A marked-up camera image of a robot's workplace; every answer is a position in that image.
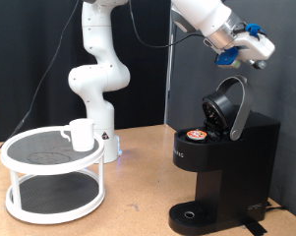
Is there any white two-tier turntable shelf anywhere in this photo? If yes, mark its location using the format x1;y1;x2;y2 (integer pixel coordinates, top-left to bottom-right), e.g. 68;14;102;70
0;126;106;225

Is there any white handled mug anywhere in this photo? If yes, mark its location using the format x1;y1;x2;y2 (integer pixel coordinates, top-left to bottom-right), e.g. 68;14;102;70
59;118;96;152

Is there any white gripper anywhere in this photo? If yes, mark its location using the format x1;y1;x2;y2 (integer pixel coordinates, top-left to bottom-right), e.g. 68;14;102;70
234;30;276;70

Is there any grey metal pole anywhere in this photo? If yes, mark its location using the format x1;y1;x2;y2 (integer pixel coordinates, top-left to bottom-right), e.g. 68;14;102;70
163;19;179;126

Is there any white K-cup pod orange lid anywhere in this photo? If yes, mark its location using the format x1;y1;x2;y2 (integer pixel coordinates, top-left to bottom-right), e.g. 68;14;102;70
186;129;208;142

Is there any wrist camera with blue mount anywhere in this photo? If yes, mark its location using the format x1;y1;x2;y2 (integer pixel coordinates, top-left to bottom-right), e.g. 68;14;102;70
214;46;242;70

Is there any blue cable clip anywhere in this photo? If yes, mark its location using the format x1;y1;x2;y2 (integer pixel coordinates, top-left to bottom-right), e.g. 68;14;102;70
245;23;267;37

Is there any black Keurig coffee machine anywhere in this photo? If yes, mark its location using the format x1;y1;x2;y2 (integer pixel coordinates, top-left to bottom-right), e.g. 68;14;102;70
168;74;281;236

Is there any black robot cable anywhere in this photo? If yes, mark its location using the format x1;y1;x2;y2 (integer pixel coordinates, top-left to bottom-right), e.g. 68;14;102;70
0;0;208;160

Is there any black power cord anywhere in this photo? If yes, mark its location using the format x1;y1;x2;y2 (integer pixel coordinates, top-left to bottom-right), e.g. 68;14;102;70
265;200;288;212

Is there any black tape strip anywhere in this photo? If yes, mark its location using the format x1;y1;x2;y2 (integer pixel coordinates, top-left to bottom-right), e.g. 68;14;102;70
244;217;268;236

